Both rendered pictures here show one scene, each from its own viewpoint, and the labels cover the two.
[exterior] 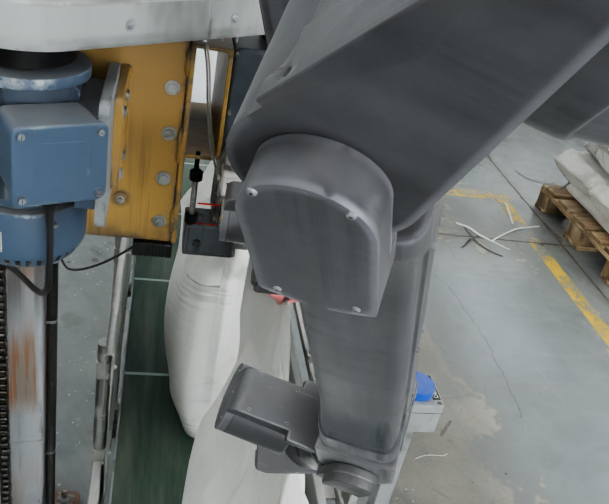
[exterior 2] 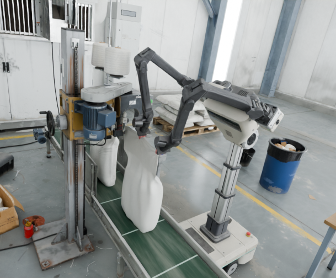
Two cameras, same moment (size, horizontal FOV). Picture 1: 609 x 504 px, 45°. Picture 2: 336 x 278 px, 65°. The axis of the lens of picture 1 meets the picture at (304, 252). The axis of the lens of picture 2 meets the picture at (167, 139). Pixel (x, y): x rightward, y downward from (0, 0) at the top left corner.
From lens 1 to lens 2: 110 cm
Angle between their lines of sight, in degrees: 23
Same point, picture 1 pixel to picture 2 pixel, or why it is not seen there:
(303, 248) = (189, 106)
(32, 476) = (81, 200)
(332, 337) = (181, 118)
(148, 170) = not seen: hidden behind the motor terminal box
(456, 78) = (198, 95)
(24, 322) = (80, 161)
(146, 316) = not seen: hidden behind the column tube
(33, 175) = (107, 121)
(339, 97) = (192, 97)
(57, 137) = (110, 115)
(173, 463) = (107, 192)
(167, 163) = not seen: hidden behind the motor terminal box
